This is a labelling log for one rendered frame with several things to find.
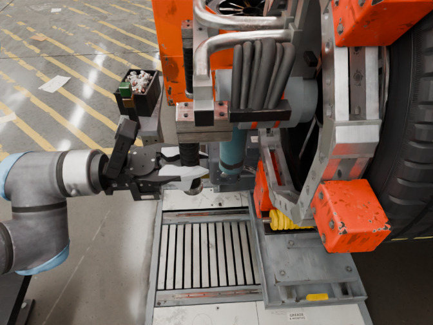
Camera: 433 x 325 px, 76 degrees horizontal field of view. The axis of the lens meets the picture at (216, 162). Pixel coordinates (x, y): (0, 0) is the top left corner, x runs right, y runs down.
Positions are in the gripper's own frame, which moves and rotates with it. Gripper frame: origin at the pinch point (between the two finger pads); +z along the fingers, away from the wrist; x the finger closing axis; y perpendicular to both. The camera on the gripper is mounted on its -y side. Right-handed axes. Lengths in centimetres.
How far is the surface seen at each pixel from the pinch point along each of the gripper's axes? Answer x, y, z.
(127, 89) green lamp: -53, 18, -26
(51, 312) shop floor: 2, 83, -63
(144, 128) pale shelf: -55, 38, -25
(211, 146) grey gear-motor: -47, 43, 3
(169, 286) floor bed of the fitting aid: -3, 77, -16
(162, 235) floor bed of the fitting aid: -26, 77, -21
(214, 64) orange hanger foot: -62, 14, 6
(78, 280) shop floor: -10, 83, -56
